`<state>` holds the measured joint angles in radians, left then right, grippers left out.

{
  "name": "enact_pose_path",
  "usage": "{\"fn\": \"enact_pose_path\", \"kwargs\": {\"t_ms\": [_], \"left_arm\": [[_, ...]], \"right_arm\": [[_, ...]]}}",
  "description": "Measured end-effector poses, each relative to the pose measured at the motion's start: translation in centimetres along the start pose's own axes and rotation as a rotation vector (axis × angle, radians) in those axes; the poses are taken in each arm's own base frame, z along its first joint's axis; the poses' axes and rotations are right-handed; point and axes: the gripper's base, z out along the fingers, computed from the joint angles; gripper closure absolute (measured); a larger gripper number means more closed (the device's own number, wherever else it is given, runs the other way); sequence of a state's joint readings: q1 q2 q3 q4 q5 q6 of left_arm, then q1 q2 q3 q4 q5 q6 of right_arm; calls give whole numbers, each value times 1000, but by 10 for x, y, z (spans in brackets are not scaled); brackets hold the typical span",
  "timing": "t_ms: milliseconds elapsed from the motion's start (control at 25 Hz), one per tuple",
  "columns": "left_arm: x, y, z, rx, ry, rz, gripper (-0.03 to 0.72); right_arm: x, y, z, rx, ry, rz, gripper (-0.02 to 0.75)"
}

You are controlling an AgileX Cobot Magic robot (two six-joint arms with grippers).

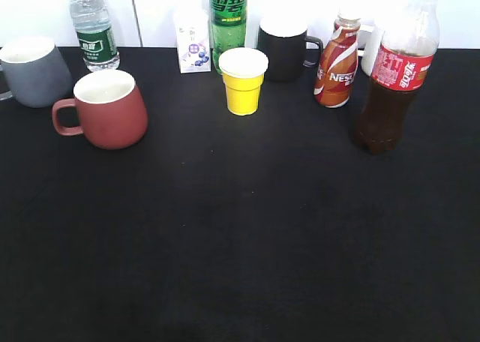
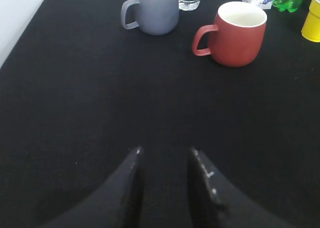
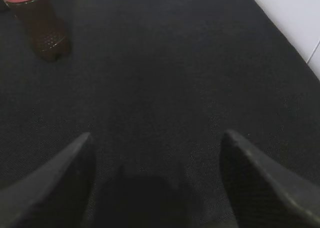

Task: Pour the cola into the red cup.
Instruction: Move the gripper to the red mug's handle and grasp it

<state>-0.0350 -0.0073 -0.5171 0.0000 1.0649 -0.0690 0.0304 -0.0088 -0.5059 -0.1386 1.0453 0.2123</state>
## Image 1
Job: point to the black ceramic mug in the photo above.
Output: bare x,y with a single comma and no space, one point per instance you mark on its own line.
283,39

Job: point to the grey ceramic mug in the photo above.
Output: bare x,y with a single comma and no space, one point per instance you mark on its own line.
35,71

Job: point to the green sprite bottle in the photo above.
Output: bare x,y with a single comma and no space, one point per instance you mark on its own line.
228,26

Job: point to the brown nescafe bottle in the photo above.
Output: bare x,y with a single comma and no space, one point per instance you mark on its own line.
339,60

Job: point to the clear water bottle green label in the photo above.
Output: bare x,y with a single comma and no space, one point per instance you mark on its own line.
94,31

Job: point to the coca-cola bottle red label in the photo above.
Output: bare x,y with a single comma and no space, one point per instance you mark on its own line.
409,42

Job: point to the yellow paper cup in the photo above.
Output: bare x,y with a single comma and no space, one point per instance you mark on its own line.
243,71

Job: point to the white ceramic mug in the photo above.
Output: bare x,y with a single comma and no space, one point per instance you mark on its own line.
369,52

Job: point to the white yogurt drink carton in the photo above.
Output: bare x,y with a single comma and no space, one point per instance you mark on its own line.
192,38

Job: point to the red ceramic mug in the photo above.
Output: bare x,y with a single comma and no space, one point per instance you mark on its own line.
110,108

